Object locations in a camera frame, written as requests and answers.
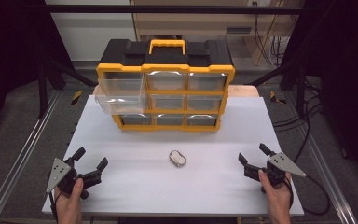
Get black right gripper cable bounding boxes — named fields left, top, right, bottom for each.
left=301, top=175, right=331, bottom=217

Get set of closed clear drawers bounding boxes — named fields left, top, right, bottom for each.
left=119, top=70, right=228, bottom=127

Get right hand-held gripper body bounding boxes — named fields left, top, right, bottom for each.
left=243, top=151, right=308, bottom=189

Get white cabinet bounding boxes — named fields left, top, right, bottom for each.
left=44, top=0, right=138, bottom=63

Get pulled-out clear plastic drawer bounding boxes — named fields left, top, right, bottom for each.
left=94, top=77, right=149, bottom=116

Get yellow black striped tape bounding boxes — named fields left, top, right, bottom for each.
left=70, top=90, right=84, bottom=106
left=269, top=91, right=287, bottom=105

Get person's left hand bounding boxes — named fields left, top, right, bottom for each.
left=53, top=177, right=85, bottom=217

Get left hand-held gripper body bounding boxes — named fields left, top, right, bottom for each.
left=45, top=156, right=103, bottom=201

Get hanging cables under desk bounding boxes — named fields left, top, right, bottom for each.
left=253, top=13, right=296, bottom=67

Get black curtain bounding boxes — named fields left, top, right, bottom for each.
left=281, top=0, right=358, bottom=190
left=0, top=0, right=76, bottom=138

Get black metal stand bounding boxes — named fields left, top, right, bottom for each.
left=247, top=57, right=310, bottom=118
left=36, top=54, right=99, bottom=119

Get black floor cables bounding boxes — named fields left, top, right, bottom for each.
left=271, top=76, right=325, bottom=164

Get wooden desk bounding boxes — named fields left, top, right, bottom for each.
left=130, top=0, right=307, bottom=67

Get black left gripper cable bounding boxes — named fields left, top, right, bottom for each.
left=48, top=191, right=63, bottom=224

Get wooden board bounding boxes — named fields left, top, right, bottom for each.
left=92, top=84, right=259, bottom=98

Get aluminium floor rail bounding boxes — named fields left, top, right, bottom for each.
left=282, top=92, right=358, bottom=224
left=0, top=89, right=62, bottom=224

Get person's right hand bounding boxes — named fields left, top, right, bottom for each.
left=257, top=169, right=294, bottom=217

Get small white oval case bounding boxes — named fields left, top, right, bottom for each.
left=168, top=149, right=186, bottom=168

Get yellow black drawer organizer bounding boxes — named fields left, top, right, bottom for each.
left=95, top=38, right=236, bottom=133

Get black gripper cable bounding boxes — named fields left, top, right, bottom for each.
left=301, top=175, right=331, bottom=217
left=48, top=191, right=63, bottom=224

